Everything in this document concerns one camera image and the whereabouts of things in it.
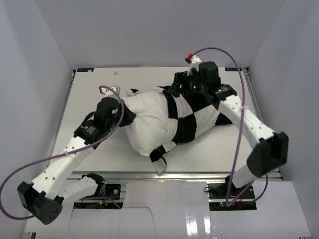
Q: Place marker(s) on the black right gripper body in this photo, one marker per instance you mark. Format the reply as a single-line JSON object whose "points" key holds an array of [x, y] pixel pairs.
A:
{"points": [[194, 84]]}

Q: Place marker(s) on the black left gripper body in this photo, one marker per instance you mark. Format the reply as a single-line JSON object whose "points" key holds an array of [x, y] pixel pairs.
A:
{"points": [[113, 123]]}

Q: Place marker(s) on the white pillow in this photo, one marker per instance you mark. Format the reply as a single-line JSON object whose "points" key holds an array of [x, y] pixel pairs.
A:
{"points": [[149, 128]]}

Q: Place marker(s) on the black white checkered pillowcase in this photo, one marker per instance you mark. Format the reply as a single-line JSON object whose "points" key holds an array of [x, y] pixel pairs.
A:
{"points": [[188, 118]]}

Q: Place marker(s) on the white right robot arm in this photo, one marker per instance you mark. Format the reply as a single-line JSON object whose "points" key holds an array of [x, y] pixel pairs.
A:
{"points": [[269, 148]]}

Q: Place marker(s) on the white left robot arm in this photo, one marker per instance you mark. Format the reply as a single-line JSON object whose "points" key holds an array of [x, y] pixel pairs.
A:
{"points": [[45, 196]]}

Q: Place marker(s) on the blue right corner label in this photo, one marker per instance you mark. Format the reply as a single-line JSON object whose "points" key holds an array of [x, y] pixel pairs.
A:
{"points": [[233, 69]]}

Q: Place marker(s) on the blue corner label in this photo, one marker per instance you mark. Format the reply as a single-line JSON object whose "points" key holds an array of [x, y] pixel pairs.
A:
{"points": [[233, 69], [85, 70]]}

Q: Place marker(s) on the blue left corner label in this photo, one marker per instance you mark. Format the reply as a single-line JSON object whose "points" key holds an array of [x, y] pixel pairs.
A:
{"points": [[85, 70]]}

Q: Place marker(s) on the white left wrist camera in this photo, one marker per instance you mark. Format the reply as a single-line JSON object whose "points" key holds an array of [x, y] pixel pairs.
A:
{"points": [[111, 92]]}

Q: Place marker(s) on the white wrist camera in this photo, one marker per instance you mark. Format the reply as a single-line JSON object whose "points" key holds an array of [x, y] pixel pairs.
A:
{"points": [[193, 62], [111, 92]]}

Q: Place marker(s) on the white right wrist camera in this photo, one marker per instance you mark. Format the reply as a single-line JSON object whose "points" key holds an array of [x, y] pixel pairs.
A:
{"points": [[193, 62]]}

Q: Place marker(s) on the aluminium table edge rail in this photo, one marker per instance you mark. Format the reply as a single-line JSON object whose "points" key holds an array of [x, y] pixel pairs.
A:
{"points": [[186, 176]]}

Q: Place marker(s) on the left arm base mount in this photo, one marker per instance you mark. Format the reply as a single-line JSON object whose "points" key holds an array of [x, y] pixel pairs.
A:
{"points": [[111, 200]]}

